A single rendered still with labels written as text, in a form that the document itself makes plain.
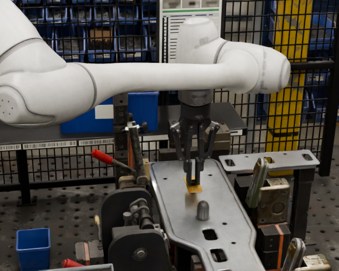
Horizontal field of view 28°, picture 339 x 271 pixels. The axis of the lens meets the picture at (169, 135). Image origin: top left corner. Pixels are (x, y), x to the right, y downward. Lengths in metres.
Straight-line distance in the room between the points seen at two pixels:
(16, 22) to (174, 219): 0.72
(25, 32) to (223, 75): 0.46
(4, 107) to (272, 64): 0.65
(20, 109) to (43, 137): 0.95
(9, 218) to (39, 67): 1.21
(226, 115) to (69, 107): 1.10
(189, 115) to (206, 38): 0.21
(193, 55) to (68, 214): 0.91
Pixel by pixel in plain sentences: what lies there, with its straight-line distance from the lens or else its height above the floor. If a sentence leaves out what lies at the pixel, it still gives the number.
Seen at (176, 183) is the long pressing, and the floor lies 1.00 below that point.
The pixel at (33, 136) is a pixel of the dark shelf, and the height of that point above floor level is 1.03.
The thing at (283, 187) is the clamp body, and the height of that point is 1.04.
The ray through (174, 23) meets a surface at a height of 1.31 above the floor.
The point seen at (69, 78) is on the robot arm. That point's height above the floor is 1.50.
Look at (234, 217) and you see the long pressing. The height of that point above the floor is 1.00.
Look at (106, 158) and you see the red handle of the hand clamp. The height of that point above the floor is 1.13.
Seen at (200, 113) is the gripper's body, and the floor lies 1.25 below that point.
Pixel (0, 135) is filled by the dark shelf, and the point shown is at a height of 1.03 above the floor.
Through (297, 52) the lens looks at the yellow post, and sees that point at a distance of 2.40.
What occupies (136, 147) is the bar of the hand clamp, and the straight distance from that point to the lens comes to 1.72.
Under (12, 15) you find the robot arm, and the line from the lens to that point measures 1.24.
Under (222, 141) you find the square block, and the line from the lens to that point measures 2.05.
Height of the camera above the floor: 1.92
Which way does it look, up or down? 25 degrees down
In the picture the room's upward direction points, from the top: 1 degrees clockwise
